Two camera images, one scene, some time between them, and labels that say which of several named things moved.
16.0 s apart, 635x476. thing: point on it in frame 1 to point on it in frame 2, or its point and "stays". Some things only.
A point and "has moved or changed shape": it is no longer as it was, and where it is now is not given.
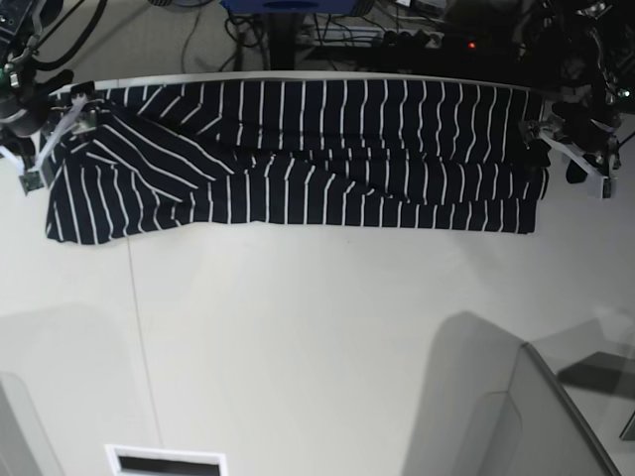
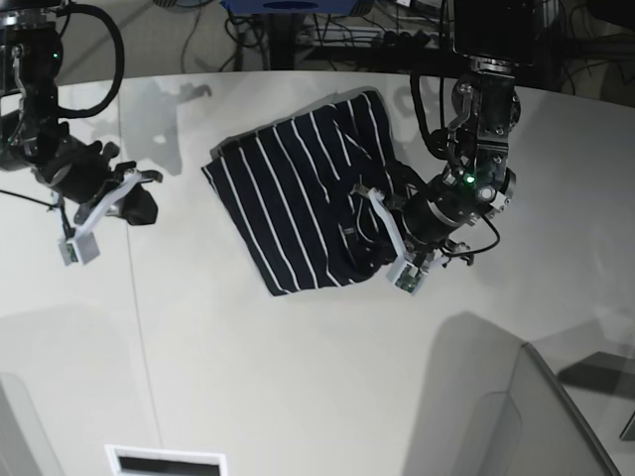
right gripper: x=581 y=129 to x=454 y=200
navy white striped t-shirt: x=284 y=160 has moved or changed shape
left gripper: x=29 y=112 to x=81 y=172
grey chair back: x=488 y=406 stays
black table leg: x=282 y=41 stays
